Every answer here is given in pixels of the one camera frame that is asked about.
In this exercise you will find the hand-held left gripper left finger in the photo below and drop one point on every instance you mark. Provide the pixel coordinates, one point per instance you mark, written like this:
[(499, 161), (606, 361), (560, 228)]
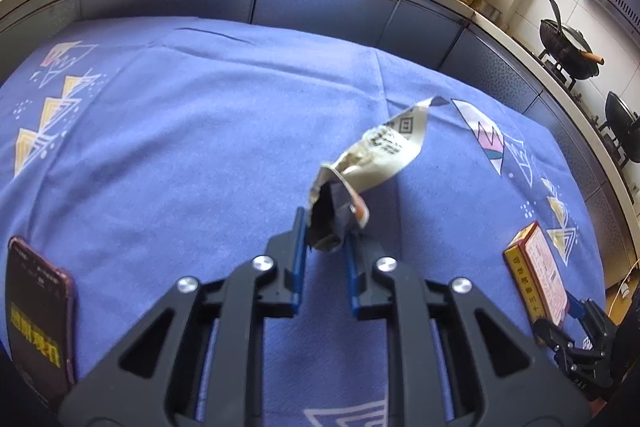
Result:
[(298, 257)]

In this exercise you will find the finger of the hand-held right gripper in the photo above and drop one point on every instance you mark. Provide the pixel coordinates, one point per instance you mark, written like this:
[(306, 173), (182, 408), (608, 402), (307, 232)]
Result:
[(552, 337), (592, 314)]

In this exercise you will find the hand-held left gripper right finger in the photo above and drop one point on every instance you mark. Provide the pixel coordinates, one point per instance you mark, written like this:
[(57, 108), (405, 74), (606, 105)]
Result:
[(351, 277)]

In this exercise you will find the yellow red box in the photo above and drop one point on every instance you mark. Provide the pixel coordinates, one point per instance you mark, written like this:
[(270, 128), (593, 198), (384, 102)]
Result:
[(535, 272)]

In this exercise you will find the beige snack wrapper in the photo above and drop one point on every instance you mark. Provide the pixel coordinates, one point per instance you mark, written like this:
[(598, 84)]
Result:
[(380, 152)]

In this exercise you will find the blue printed tablecloth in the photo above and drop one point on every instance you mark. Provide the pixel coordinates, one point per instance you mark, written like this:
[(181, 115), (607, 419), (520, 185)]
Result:
[(200, 132)]

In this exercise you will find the black wok with lid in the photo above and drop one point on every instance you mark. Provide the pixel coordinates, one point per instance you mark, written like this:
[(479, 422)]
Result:
[(625, 119)]

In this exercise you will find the gas stove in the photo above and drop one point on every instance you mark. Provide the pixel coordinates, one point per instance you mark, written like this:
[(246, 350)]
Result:
[(590, 102)]

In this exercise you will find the smartphone with pink case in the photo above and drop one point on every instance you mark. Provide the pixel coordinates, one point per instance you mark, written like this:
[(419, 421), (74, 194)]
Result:
[(37, 307)]

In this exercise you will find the black wok with spatula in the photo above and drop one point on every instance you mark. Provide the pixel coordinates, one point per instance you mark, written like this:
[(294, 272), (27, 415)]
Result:
[(570, 47)]

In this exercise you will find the steel bowl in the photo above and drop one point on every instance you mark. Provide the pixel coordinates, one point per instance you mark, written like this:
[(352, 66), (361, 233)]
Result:
[(486, 8)]

